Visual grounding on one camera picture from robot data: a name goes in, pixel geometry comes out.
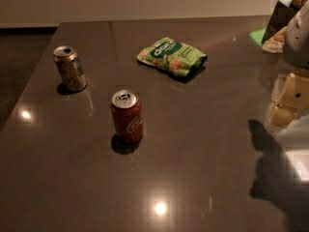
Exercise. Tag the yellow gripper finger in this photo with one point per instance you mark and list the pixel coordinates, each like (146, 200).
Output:
(290, 95)

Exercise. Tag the red coke can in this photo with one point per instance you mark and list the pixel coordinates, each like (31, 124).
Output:
(126, 113)

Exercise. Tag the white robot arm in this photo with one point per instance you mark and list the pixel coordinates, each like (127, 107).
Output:
(296, 43)

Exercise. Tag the green rice chip bag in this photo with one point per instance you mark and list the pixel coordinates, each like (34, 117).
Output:
(177, 59)

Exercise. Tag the gold soda can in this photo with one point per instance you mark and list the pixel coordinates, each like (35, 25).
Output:
(69, 67)

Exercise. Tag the white snack packet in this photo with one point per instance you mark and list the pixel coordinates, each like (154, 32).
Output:
(275, 44)

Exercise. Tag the dark snack display box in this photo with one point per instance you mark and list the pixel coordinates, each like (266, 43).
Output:
(283, 12)

